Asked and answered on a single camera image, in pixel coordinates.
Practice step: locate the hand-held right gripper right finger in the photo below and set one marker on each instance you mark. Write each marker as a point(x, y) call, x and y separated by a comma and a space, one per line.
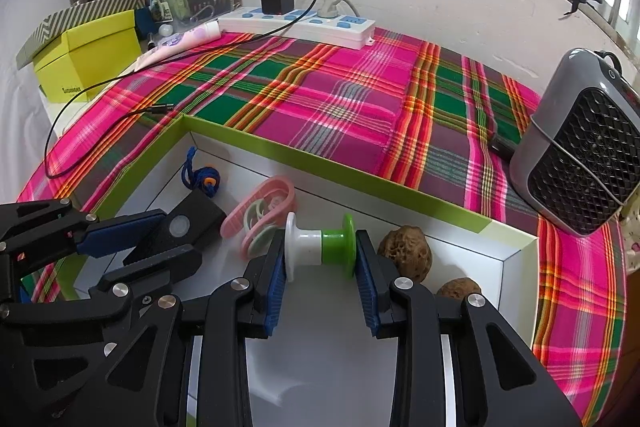
point(372, 292)

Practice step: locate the pink clip with rings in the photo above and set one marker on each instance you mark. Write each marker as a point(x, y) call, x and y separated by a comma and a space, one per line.
point(231, 224)

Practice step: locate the white blue power strip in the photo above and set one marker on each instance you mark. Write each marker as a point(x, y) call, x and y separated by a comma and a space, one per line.
point(330, 32)

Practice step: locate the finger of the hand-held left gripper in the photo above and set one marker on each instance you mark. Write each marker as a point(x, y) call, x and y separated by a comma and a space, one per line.
point(120, 232)
point(150, 277)

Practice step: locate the grey desktop heater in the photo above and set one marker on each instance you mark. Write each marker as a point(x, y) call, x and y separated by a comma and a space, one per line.
point(575, 167)

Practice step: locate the black rectangular device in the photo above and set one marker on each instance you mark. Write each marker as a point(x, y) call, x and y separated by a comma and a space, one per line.
point(200, 217)

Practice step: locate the black heater plug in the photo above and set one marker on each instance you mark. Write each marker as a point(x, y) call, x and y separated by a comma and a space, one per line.
point(501, 146)

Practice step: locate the green and white spool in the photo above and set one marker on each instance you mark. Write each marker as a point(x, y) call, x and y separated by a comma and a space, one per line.
point(320, 247)

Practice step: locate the green and white cardboard box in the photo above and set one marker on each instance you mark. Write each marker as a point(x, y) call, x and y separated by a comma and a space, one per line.
point(320, 367)

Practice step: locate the grey chevron box lid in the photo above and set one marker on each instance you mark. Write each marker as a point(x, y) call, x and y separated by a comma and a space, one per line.
point(65, 14)

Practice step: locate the blue crochet toy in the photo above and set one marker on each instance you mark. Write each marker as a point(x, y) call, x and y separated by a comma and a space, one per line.
point(205, 179)

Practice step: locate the small white ball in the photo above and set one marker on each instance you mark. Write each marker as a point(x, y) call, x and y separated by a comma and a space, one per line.
point(166, 31)

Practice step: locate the white plug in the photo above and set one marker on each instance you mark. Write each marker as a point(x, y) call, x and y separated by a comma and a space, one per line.
point(332, 7)

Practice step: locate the brown walnut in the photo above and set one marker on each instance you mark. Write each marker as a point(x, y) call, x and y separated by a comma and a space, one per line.
point(457, 289)
point(402, 254)

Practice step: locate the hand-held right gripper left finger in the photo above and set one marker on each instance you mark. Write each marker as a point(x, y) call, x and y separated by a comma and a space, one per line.
point(270, 292)

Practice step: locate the yellow-green box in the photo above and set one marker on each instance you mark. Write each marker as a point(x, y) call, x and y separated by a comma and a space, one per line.
point(85, 52)

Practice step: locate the pink white tube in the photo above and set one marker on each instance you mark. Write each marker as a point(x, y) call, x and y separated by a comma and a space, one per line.
point(185, 39)

